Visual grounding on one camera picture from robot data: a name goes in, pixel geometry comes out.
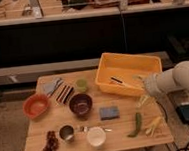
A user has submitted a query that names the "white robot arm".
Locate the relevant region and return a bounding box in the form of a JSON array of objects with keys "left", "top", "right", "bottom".
[{"left": 134, "top": 61, "right": 189, "bottom": 105}]

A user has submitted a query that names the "orange plastic bowl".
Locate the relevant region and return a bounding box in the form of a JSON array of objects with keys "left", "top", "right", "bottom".
[{"left": 23, "top": 93, "right": 50, "bottom": 119}]

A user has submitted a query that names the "striped dark cloth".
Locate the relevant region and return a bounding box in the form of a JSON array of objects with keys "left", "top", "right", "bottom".
[{"left": 56, "top": 85, "right": 74, "bottom": 104}]

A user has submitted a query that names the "white paper cup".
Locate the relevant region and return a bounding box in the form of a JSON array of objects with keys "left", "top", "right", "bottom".
[{"left": 87, "top": 128, "right": 106, "bottom": 148}]

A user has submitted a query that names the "red grapes bunch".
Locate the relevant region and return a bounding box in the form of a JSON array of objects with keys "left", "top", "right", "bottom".
[{"left": 42, "top": 130, "right": 59, "bottom": 151}]

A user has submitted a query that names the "wooden shelf bench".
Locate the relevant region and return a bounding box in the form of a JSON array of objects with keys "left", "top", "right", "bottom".
[{"left": 0, "top": 50, "right": 176, "bottom": 86}]

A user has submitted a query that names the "yellow plastic bin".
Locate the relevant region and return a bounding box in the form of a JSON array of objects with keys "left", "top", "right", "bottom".
[{"left": 95, "top": 52, "right": 162, "bottom": 96}]

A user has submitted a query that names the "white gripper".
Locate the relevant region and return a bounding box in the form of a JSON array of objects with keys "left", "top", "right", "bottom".
[{"left": 136, "top": 73, "right": 162, "bottom": 108}]

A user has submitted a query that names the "dark utensil in bin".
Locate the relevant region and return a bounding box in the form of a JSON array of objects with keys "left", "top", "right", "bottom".
[{"left": 109, "top": 74, "right": 137, "bottom": 90}]

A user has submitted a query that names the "dark purple bowl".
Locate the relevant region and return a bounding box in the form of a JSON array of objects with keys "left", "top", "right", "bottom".
[{"left": 69, "top": 93, "right": 93, "bottom": 118}]

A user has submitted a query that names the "green chili pepper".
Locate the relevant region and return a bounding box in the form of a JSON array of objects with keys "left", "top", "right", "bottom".
[{"left": 127, "top": 112, "right": 142, "bottom": 138}]

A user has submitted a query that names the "grey folded cloth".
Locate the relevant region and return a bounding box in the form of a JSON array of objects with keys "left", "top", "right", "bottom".
[{"left": 43, "top": 77, "right": 63, "bottom": 97}]

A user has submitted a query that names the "small green cup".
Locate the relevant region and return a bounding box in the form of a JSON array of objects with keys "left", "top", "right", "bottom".
[{"left": 76, "top": 78, "right": 88, "bottom": 93}]

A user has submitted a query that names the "metal measuring cup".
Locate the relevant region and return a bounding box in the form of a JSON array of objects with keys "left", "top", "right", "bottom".
[{"left": 59, "top": 125, "right": 75, "bottom": 142}]

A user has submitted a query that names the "blue sponge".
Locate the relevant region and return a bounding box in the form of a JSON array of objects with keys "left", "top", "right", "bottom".
[{"left": 99, "top": 106, "right": 120, "bottom": 120}]

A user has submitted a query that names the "yellow corn toy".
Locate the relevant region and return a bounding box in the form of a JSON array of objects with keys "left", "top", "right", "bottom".
[{"left": 146, "top": 116, "right": 162, "bottom": 136}]

